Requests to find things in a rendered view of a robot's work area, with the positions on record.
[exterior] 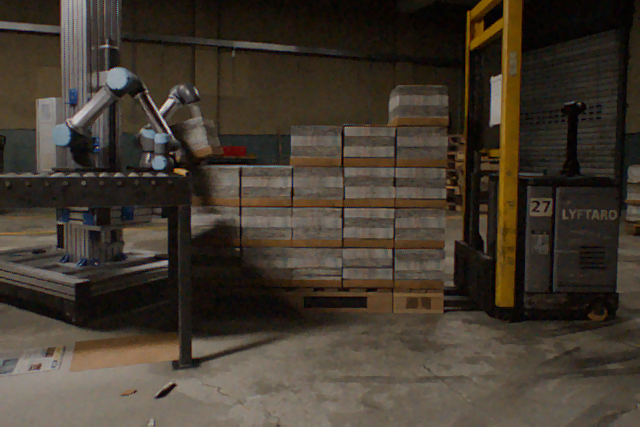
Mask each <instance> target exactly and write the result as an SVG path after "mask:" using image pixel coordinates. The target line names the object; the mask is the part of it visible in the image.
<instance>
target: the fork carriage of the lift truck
mask: <svg viewBox="0 0 640 427"><path fill-rule="evenodd" d="M454 284H455V285H456V286H460V287H461V288H463V290H464V292H463V293H464V295H465V296H470V297H471V298H473V299H474V304H475V305H476V306H477V307H478V308H479V309H480V310H481V311H483V310H489V311H491V286H492V257H490V256H488V255H486V254H484V253H483V252H481V251H479V250H477V249H476V248H475V247H473V246H471V245H470V244H468V243H466V242H464V241H463V240H461V241H459V240H455V247H454Z"/></svg>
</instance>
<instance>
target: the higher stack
mask: <svg viewBox="0 0 640 427"><path fill-rule="evenodd" d="M448 88H449V86H442V85H398V86H396V87H395V89H392V90H393V91H392V92H391V93H390V94H389V97H390V98H389V102H388V103H389V107H388V109H389V110H388V111H389V112H388V116H389V121H391V120H393V119H395V118H397V117H419V118H448V116H449V106H448V102H447V101H448V97H449V96H448V92H449V91H448ZM441 127H444V125H396V126H394V127H393V128H395V131H394V132H393V133H394V135H395V136H394V138H393V139H395V141H394V142H395V143H394V144H393V145H394V146H395V147H394V150H393V151H394V156H393V157H394V159H444V160H447V156H448V155H447V153H448V152H447V147H448V142H447V141H448V137H447V135H448V134H447V130H448V129H447V128H441ZM391 168H395V178H394V186H395V195H394V196H395V197H394V199H395V200H396V199H424V200H446V182H447V181H446V179H445V178H446V176H445V175H446V172H445V171H446V169H441V168H445V167H391ZM393 208H394V215H393V216H394V225H393V227H394V228H393V232H392V233H393V237H392V238H393V240H444V239H445V234H446V233H445V226H446V225H445V224H446V223H445V221H446V220H445V218H444V217H445V209H443V208H442V207H395V206H394V207H393ZM391 249H392V253H391V254H392V258H393V259H392V262H393V263H392V265H393V266H392V269H393V270H392V272H393V273H392V279H393V281H442V282H444V268H445V266H444V265H445V263H444V262H445V258H446V252H445V250H444V249H443V248H394V247H393V248H391ZM390 289H391V292H392V294H393V308H392V312H393V313H444V310H443V308H444V289H443V288H419V289H397V288H390Z"/></svg>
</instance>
